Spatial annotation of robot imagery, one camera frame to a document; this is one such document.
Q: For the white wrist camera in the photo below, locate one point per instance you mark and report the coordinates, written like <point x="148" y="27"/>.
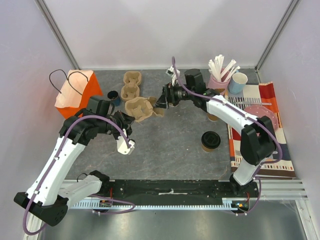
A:
<point x="122" y="147"/>
<point x="174" y="77"/>

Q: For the black cup lid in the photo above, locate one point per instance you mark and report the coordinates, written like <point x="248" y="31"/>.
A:
<point x="210" y="140"/>

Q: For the brown paper cup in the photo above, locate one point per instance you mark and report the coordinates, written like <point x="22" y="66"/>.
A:
<point x="209" y="147"/>
<point x="212" y="117"/>

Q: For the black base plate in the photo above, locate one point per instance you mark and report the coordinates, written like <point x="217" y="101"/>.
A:
<point x="174" y="192"/>

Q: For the orange paper bag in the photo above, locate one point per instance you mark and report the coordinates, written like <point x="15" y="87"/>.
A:
<point x="76" y="91"/>

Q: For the dark blue mug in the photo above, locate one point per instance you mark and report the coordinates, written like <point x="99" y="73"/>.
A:
<point x="114" y="97"/>

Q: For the cardboard cup carrier stack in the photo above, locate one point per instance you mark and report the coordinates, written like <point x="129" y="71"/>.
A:
<point x="131" y="90"/>

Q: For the aluminium cable duct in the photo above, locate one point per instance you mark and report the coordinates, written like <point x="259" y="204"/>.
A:
<point x="97" y="204"/>

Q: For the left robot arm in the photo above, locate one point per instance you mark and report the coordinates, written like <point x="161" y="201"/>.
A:
<point x="45" y="199"/>

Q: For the light blue cup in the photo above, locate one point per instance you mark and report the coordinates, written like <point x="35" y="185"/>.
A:
<point x="237" y="82"/>

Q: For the pink straw holder cup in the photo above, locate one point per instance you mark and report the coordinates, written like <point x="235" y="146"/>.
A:
<point x="220" y="86"/>

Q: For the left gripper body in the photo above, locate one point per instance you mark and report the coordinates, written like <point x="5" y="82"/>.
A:
<point x="118" y="120"/>

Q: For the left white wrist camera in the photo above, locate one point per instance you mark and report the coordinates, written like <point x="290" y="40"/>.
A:
<point x="122" y="147"/>

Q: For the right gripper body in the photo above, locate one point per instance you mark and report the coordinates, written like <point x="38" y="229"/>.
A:
<point x="167" y="95"/>

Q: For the patterned orange cloth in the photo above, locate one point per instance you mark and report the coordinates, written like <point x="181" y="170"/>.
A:
<point x="264" y="93"/>

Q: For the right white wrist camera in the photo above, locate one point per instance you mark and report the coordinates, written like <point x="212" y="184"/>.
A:
<point x="174" y="77"/>

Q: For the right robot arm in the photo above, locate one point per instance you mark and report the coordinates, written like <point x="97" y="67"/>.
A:
<point x="257" y="136"/>

